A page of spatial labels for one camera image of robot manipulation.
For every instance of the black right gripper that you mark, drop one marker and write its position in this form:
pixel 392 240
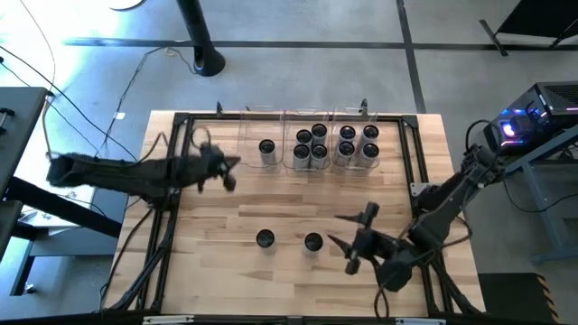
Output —
pixel 372 246

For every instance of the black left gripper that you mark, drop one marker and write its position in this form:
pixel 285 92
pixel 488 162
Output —
pixel 211 162

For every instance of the Celsius Tropical Vibe can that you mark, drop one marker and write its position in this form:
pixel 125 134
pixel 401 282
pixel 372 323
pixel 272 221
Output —
pixel 265 238
pixel 313 243
pixel 267 149

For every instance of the Celsius Arctic Vibe can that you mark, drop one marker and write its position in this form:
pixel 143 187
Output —
pixel 304 136
pixel 319 153
pixel 301 153
pixel 319 131

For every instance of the Celsius Peach Vibe can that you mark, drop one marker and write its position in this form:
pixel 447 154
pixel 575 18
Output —
pixel 370 132
pixel 369 152
pixel 347 133
pixel 346 151

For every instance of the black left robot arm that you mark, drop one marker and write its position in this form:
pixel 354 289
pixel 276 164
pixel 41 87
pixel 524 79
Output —
pixel 126 176

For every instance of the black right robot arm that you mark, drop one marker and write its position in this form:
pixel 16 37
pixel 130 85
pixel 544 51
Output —
pixel 447 203

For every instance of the clear plastic bin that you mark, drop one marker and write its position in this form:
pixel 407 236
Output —
pixel 290 135
pixel 248 135
pixel 358 135

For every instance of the white label strip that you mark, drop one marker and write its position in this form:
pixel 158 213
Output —
pixel 167 319
pixel 420 321

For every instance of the black stand pole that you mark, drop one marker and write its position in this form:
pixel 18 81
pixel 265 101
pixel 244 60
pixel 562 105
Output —
pixel 201 36

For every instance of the black case hazard stripes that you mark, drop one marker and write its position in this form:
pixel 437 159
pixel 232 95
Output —
pixel 510 298

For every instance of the grey metal desk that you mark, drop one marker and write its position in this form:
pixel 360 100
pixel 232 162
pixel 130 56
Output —
pixel 22 135
pixel 535 203

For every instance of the black computer tower RGB lights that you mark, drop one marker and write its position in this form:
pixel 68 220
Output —
pixel 551 104

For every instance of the black equipment stand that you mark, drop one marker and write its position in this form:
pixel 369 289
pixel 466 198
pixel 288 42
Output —
pixel 542 18

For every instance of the black aluminium table frame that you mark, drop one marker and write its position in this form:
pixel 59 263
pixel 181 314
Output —
pixel 217 118

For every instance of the black frame clamp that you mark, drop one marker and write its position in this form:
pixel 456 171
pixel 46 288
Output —
pixel 219 109
pixel 364 107

